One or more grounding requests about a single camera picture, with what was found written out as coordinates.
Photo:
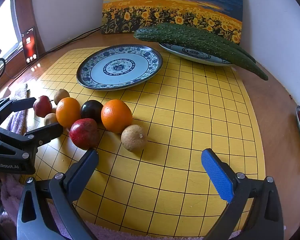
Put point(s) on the blue floral porcelain plate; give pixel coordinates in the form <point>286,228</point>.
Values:
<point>120,67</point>

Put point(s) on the brown kiwi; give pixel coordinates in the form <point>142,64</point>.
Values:
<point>61,96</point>
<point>50,119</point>

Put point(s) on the large red apple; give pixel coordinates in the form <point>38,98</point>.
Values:
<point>84,133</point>

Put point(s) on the blue white plate under cucumbers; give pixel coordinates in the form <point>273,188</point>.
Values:
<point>187,53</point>

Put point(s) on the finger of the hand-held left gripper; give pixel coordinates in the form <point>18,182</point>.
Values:
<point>20,103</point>
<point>46,132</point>

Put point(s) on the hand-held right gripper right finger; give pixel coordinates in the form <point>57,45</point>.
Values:
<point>217,177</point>

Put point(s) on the green cucumber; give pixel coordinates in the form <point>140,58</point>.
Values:
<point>240,49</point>
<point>190,38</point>

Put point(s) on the sunflower field painting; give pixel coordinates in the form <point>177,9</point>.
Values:
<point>165,5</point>

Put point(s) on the orange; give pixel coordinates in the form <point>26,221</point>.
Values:
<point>68,112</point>
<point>116,116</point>

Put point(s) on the small red apple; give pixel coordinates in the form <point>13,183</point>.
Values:
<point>42,106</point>

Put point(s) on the purple fuzzy towel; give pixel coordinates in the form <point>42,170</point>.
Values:
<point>15,120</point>

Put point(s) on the yellow grid game board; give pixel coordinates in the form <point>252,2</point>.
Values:
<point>190,117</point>

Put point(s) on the window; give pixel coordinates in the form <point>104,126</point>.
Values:
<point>5,30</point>

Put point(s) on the tan round fruit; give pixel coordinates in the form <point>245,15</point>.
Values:
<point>133,138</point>

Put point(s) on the dark purple plum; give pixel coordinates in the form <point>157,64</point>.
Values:
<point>91,110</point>

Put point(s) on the smartphone with lit screen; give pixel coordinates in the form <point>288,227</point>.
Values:
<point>30,46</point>

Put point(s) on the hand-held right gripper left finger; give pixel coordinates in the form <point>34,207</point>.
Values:
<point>86,166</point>

